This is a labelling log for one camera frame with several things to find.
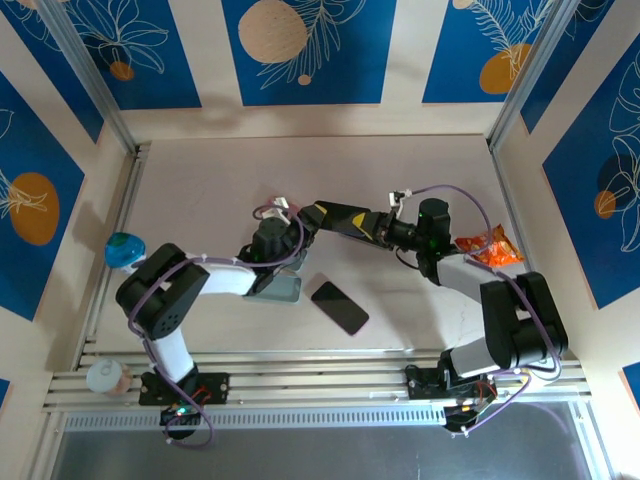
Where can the aluminium frame post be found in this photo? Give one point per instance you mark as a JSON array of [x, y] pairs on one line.
[[90, 75], [534, 75]]

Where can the pink can with silver lid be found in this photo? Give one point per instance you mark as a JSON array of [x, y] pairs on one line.
[[105, 375]]

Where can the grey metal panel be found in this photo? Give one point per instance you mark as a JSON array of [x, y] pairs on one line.
[[320, 455]]

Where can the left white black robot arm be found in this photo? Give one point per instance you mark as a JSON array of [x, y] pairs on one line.
[[227, 277]]

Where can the aluminium side rail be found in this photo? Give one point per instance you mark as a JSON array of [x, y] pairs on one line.
[[127, 200], [508, 200]]

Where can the orange snack bag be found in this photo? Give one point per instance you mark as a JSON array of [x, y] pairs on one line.
[[492, 250]]

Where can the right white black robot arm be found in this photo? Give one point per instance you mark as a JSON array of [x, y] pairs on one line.
[[460, 277]]

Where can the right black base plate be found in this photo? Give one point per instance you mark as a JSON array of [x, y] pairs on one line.
[[420, 385]]

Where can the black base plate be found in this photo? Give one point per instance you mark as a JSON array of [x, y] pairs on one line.
[[217, 387], [420, 385]]

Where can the black phone in pink case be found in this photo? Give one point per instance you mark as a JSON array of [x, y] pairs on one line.
[[340, 307]]

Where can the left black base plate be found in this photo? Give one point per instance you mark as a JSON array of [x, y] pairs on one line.
[[217, 387]]

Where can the light blue phone case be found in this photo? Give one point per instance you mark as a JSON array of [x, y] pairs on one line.
[[287, 290]]

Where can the aluminium slotted rail bed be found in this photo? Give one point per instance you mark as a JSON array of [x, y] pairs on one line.
[[320, 380]]

